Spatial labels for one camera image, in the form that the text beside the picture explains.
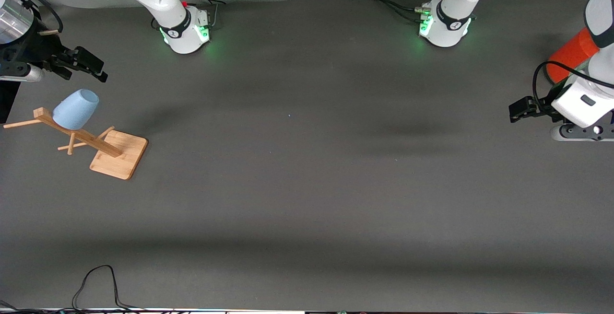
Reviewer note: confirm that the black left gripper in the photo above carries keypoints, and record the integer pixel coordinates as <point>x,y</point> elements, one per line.
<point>542,105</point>

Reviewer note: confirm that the light blue cup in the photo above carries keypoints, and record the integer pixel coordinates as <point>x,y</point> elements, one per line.
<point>74,110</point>

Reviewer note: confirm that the wooden cup stand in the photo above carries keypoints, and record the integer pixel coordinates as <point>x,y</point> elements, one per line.
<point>117,156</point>

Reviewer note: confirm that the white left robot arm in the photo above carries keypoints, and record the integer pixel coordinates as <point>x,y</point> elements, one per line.
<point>451,17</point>

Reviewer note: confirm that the orange cylindrical can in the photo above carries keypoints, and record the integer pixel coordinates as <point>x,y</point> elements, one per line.
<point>573,52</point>

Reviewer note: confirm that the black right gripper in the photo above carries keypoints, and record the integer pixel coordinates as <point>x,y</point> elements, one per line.
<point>34,48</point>

